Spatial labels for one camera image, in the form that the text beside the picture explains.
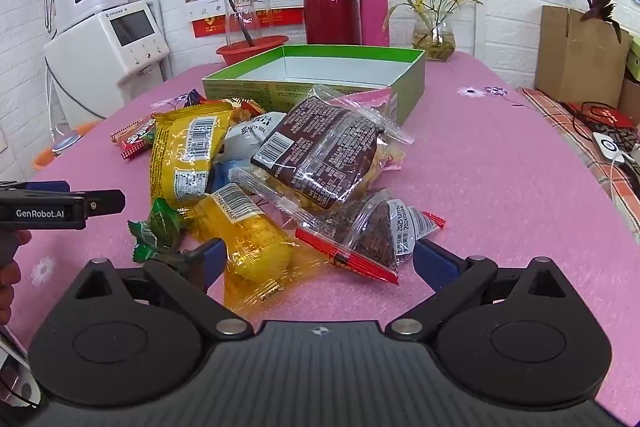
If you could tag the white appliance with screen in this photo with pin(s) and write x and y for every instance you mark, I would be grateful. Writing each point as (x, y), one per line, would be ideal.
(85, 57)

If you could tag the small brown cardboard box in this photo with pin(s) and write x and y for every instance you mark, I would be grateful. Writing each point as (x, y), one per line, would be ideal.
(631, 99)

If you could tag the plaid cloth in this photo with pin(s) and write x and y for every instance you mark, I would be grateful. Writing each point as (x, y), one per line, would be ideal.
(555, 117)

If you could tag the person's left hand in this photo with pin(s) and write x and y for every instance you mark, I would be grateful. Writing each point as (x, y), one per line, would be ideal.
(7, 292)

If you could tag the red checked snack packet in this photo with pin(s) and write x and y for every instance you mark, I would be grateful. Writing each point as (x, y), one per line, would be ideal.
(135, 142)

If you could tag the green candy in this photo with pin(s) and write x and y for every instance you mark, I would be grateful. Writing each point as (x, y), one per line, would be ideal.
(162, 219)

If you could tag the white and blue snack packet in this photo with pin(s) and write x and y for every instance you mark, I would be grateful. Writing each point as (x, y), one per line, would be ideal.
(245, 137)

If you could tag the pink thermos bottle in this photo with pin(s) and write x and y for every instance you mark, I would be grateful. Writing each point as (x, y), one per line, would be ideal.
(375, 17)

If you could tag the red patterned pouch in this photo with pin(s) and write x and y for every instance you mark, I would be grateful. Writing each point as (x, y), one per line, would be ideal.
(612, 117)

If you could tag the orange plastic basin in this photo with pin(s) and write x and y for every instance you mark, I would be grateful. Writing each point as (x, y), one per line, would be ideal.
(45, 157)

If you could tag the red plastic basin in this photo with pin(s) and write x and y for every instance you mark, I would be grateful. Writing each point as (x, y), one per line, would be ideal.
(240, 54)

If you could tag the triangular brown snack packet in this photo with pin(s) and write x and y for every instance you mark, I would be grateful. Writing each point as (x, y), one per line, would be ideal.
(372, 237)

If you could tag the white charger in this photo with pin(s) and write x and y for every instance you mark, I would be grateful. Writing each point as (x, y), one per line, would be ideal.
(610, 149)

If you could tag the dark brown snack packet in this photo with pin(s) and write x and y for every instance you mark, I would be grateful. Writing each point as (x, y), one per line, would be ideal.
(320, 147)

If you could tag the yellow snack packet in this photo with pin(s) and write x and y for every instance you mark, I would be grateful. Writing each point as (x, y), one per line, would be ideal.
(172, 142)
(255, 247)

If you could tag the black spoon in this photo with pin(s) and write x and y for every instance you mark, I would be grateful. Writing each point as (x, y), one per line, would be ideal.
(243, 27)

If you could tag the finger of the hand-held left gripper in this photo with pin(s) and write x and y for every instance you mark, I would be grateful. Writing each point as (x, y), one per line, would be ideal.
(105, 202)
(47, 187)

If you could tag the glass vase with green plant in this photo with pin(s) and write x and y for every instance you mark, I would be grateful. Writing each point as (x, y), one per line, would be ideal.
(434, 39)

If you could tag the clear glass jar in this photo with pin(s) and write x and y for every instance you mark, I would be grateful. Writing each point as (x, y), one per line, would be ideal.
(237, 22)

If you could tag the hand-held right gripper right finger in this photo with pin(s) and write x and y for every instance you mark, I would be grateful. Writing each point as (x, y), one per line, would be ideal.
(430, 264)

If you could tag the small green carton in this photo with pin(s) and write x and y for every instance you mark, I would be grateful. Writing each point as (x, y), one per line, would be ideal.
(635, 59)

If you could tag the dark purple plant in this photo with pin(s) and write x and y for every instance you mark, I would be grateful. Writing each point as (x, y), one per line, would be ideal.
(602, 2)

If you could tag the large brown cardboard box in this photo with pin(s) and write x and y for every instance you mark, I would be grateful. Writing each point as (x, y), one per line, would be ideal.
(570, 57)

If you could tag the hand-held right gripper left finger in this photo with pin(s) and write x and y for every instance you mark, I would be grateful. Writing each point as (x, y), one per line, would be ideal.
(216, 257)

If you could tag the green cardboard box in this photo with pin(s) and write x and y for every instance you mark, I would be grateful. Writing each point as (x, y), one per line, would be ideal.
(410, 87)

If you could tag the blue white red snack packet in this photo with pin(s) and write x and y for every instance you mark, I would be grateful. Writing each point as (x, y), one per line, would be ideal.
(192, 98)

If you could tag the orange snack packet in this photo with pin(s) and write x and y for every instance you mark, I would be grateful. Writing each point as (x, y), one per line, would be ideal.
(247, 109)

